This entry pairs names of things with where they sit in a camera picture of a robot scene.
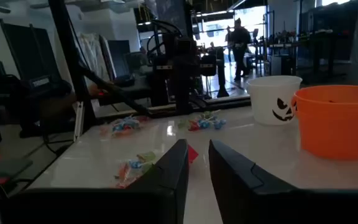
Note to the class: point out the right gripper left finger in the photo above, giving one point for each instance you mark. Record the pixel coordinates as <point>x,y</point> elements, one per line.
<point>154,199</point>

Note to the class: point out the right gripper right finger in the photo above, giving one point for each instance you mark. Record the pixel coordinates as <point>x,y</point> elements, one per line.
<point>259,202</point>

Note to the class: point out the red Skittles pack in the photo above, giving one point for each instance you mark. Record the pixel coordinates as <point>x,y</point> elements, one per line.
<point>193,154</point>

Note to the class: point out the red candy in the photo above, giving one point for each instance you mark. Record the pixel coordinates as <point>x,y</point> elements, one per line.
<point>141,119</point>
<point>194,126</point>

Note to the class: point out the blue candy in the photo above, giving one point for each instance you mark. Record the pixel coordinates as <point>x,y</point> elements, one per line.
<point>123,124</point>
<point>219,124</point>
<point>134,164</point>
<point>204,124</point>

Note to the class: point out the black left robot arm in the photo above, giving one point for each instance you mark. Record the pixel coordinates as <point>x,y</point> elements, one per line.
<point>179,77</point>

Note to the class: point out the orange wrapped candy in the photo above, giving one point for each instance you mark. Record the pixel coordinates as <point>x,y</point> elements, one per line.
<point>121,133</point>
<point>123,171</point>
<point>121,183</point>

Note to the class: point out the green wrapped candy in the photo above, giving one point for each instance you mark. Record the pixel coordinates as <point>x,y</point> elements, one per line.
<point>183,124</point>
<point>208,114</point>
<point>146,156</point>

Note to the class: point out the white bucket black pumpkin face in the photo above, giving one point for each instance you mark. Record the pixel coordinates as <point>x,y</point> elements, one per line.
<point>266,99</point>

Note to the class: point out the orange bucket jagged-mouth face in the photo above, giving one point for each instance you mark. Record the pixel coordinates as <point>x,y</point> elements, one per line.
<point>334,130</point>

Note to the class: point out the black monitor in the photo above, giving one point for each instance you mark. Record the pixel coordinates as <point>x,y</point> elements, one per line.
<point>120,59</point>

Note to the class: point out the person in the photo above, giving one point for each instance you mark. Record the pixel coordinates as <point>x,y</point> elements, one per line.
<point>239,49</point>

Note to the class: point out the black machine white label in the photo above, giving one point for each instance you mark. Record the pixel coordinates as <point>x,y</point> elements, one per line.
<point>42,93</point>

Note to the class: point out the white fabric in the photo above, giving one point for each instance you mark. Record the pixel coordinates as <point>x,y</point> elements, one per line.
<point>92,56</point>

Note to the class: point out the dark work table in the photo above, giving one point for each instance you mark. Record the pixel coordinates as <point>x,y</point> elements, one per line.
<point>322,46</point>

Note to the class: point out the dark panel board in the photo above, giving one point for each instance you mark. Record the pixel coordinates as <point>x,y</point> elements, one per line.
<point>30,49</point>

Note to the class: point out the white metal bracket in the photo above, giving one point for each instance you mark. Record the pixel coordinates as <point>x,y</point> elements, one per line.
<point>79,121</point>

